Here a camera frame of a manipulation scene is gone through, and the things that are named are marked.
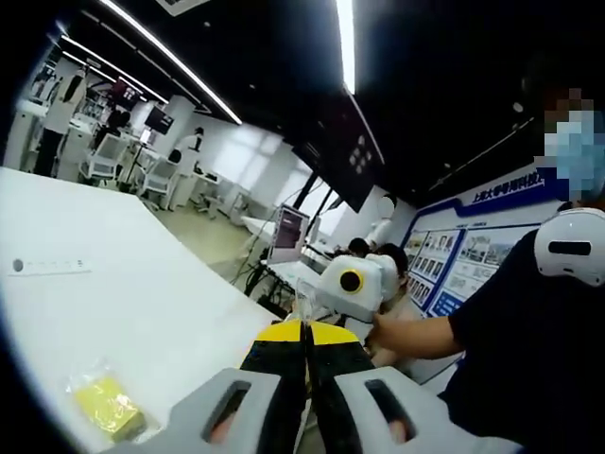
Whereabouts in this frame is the computer monitor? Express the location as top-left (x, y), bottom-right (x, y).
top-left (266, 203), bottom-right (312, 265)

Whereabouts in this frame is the yellow rectangular silicone block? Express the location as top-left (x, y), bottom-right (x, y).
top-left (73, 375), bottom-right (146, 444)

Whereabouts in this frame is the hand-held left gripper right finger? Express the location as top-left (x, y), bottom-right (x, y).
top-left (304, 321), bottom-right (521, 454)

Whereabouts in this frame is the white office chair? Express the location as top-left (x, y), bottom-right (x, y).
top-left (140, 158), bottom-right (180, 205)
top-left (80, 132), bottom-right (126, 184)

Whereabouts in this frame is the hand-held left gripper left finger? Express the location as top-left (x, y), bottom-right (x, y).
top-left (108, 319), bottom-right (311, 454)

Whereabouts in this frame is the large yellow sponge in bag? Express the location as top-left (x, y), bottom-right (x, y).
top-left (57, 358), bottom-right (163, 446)

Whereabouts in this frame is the blue wall poster board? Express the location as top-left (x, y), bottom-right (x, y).
top-left (400, 168), bottom-right (547, 319)

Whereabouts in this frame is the white wearable device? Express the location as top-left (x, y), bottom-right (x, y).
top-left (533, 206), bottom-right (605, 288)

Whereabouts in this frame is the person's right hand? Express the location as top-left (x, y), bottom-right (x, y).
top-left (370, 314), bottom-right (411, 355)

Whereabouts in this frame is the person's dark clothed torso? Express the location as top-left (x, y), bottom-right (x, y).
top-left (437, 225), bottom-right (605, 454)

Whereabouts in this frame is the ceiling air vent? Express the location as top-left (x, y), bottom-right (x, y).
top-left (157, 0), bottom-right (210, 16)

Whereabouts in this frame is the wall screen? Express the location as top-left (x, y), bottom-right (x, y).
top-left (112, 78), bottom-right (144, 104)
top-left (143, 106), bottom-right (176, 135)

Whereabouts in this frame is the hanging dark display panel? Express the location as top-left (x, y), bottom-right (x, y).
top-left (291, 88), bottom-right (388, 213)

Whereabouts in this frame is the ceiling light strip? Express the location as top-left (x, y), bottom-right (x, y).
top-left (100, 0), bottom-right (244, 126)
top-left (335, 0), bottom-right (357, 95)

